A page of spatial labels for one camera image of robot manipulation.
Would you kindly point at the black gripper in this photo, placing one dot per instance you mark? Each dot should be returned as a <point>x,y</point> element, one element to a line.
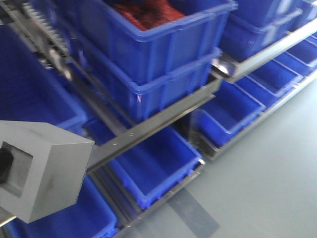
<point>6,160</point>

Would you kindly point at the gray square foam base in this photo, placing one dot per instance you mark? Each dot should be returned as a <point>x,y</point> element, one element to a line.
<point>48,168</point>

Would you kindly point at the lower blue bin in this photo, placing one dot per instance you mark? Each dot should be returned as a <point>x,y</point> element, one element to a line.
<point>151,168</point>

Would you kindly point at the left blue plastic bin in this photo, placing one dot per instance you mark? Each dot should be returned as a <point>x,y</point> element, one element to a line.
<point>146,55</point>

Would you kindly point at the blue plastic bin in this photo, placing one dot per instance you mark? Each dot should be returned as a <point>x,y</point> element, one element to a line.
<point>146,55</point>
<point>260,13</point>

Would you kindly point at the right blue plastic bin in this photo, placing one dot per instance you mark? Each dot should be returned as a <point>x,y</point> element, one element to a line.
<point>260,13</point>

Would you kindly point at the red mesh material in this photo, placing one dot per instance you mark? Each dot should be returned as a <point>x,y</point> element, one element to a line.
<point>147,14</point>

